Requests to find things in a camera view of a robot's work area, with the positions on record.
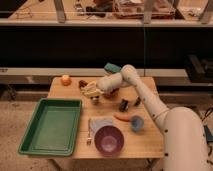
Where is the brown wooden bowl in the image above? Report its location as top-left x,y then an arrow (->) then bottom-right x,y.
103,88 -> 119,99

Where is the blue small bowl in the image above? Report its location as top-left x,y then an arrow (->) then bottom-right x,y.
130,115 -> 144,132

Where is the green sponge block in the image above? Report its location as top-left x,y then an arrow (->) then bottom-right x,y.
104,63 -> 121,74

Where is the wooden table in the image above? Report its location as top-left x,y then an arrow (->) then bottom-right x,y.
48,77 -> 163,159

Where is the dark grape bunch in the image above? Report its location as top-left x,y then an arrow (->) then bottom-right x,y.
79,80 -> 88,88

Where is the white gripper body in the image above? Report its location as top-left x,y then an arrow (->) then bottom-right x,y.
97,77 -> 113,93

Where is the black power box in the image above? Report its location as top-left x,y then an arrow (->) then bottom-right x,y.
204,125 -> 213,143

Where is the small metal cup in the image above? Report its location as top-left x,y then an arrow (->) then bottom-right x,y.
91,96 -> 99,105

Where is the metal fork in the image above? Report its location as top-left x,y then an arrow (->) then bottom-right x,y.
86,118 -> 92,145

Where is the orange fruit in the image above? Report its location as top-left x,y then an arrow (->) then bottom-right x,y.
61,75 -> 72,86

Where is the green plastic tray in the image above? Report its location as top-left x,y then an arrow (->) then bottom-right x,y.
18,98 -> 82,157

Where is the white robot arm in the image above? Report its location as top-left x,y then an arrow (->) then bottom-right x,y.
97,65 -> 211,171

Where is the yellow banana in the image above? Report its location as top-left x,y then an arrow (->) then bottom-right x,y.
81,81 -> 101,98

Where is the white cloth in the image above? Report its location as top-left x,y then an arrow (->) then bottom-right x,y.
90,118 -> 114,135

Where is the purple bowl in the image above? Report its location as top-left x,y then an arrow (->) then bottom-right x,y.
94,125 -> 124,157

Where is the orange carrot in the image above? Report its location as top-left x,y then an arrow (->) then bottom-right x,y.
114,114 -> 131,122

